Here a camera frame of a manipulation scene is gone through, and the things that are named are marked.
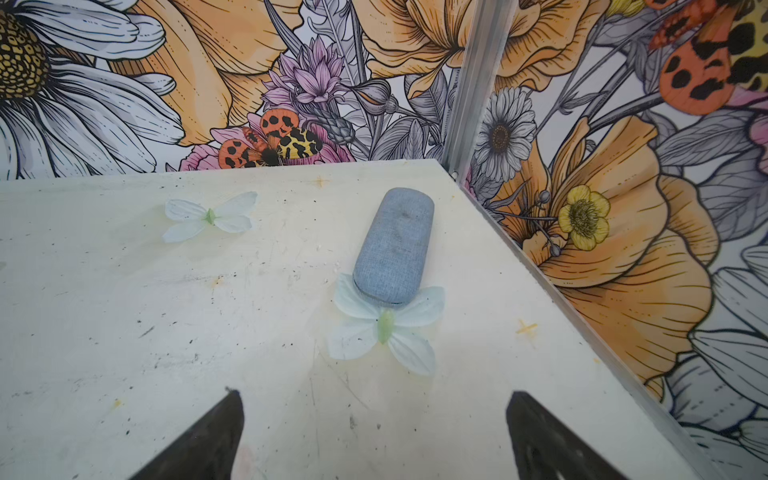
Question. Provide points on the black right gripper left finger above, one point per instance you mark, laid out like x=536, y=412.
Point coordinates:
x=206, y=450

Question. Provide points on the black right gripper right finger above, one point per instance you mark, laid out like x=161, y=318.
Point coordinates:
x=545, y=448

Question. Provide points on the grey fabric glasses case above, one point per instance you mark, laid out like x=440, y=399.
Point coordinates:
x=389, y=268

